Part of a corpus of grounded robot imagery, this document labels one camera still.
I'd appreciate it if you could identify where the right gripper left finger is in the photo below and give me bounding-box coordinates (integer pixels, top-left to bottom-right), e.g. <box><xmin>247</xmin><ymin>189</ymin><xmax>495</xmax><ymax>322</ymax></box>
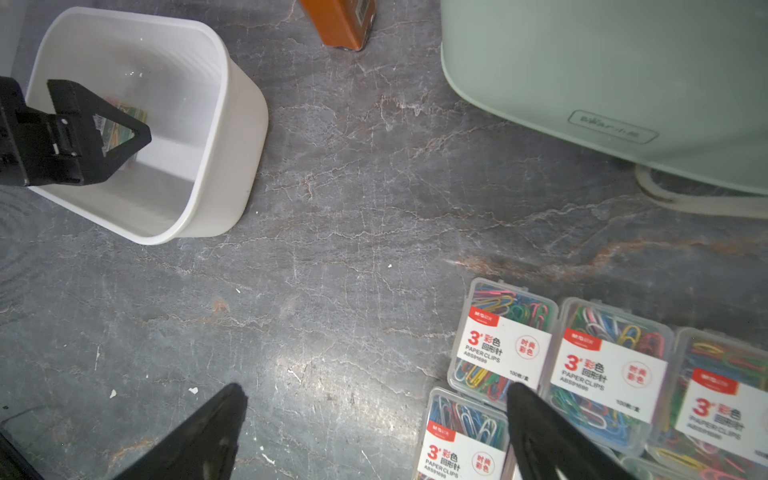
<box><xmin>117</xmin><ymin>383</ymin><xmax>248</xmax><ymax>479</ymax></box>

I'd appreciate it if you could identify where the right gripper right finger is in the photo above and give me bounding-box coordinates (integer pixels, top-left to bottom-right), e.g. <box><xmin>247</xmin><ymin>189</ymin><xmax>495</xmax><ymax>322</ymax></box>
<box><xmin>506</xmin><ymin>383</ymin><xmax>632</xmax><ymax>480</ymax></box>

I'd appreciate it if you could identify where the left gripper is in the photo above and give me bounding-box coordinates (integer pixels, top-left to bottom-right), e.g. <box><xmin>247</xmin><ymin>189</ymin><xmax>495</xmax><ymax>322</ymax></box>
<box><xmin>1</xmin><ymin>77</ymin><xmax>152</xmax><ymax>186</ymax></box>

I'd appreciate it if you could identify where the white storage box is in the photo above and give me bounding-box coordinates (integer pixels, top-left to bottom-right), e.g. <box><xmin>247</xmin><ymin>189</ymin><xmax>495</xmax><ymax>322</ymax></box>
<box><xmin>26</xmin><ymin>7</ymin><xmax>268</xmax><ymax>245</ymax></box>

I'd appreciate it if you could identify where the orange spice bottle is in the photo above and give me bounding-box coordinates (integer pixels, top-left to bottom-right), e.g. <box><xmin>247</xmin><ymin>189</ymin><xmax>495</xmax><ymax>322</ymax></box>
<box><xmin>300</xmin><ymin>0</ymin><xmax>377</xmax><ymax>52</ymax></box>

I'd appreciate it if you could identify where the mint green toaster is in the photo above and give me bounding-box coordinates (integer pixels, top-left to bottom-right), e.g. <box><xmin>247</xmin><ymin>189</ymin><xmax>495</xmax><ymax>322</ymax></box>
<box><xmin>440</xmin><ymin>1</ymin><xmax>767</xmax><ymax>195</ymax></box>

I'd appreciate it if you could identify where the white toaster cable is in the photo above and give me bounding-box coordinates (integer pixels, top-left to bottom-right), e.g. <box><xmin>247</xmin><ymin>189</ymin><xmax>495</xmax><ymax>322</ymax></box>
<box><xmin>634</xmin><ymin>166</ymin><xmax>768</xmax><ymax>220</ymax></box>

